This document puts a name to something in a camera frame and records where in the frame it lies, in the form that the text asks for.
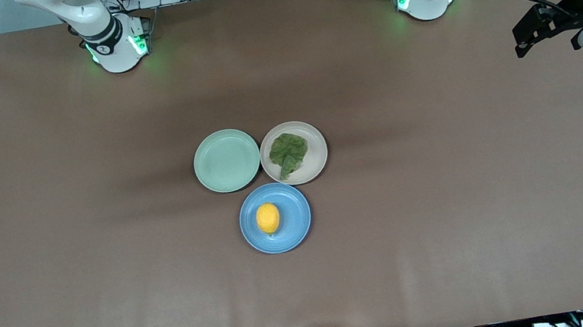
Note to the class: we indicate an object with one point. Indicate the green lettuce leaf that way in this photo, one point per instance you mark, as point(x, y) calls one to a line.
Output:
point(290, 152)

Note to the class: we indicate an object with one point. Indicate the yellow lemon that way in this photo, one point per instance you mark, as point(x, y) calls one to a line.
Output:
point(268, 218)

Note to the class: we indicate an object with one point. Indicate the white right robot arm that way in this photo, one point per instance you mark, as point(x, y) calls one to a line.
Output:
point(116, 51)

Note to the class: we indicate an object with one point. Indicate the beige plate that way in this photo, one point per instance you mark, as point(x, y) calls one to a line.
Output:
point(316, 153)

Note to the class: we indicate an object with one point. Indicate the mint green plate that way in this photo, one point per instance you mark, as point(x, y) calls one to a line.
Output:
point(227, 161)

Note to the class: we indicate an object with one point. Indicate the blue plate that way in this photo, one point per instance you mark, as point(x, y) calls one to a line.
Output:
point(294, 216)

